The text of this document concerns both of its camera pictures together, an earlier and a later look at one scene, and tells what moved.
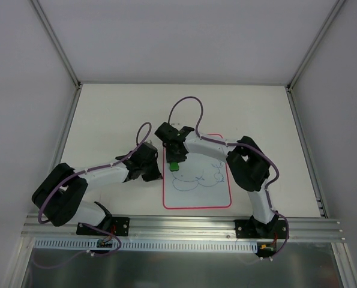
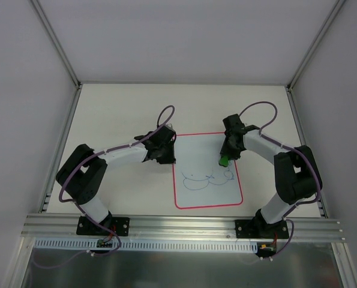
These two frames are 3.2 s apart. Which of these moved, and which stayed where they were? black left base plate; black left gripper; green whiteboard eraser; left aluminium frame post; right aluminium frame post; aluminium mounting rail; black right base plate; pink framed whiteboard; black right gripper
Moved: black right gripper; green whiteboard eraser; pink framed whiteboard; black left gripper
Stayed: black left base plate; right aluminium frame post; left aluminium frame post; black right base plate; aluminium mounting rail
